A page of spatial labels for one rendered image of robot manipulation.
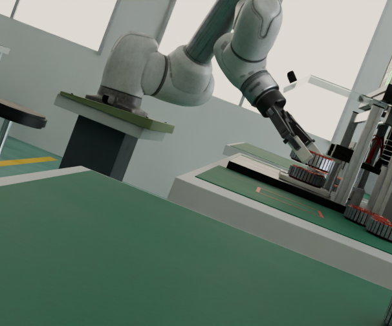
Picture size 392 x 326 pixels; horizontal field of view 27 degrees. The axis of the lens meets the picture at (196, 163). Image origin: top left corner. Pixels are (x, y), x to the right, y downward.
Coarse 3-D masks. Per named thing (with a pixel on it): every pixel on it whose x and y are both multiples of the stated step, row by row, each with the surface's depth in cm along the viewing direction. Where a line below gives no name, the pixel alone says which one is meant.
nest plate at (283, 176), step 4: (280, 172) 244; (280, 176) 232; (284, 176) 232; (288, 176) 236; (288, 180) 232; (292, 180) 232; (296, 180) 232; (296, 184) 232; (300, 184) 232; (304, 184) 231; (308, 184) 232; (308, 188) 231; (312, 188) 231; (316, 188) 231; (320, 188) 238; (316, 192) 231; (320, 192) 231; (324, 192) 231; (328, 192) 232; (328, 196) 231
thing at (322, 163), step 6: (294, 156) 202; (318, 156) 199; (324, 156) 202; (300, 162) 201; (312, 162) 200; (318, 162) 199; (324, 162) 200; (330, 162) 201; (318, 168) 200; (324, 168) 200; (330, 168) 202
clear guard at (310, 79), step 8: (304, 80) 223; (312, 80) 227; (320, 80) 218; (288, 88) 226; (328, 88) 233; (336, 88) 222; (344, 88) 216; (352, 96) 230; (360, 96) 219; (368, 96) 216; (368, 104) 235; (376, 104) 224; (384, 104) 215
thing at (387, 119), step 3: (387, 114) 234; (390, 114) 233; (387, 117) 233; (390, 117) 233; (384, 120) 236; (387, 120) 233; (390, 120) 233; (384, 123) 235; (387, 123) 233; (390, 123) 233
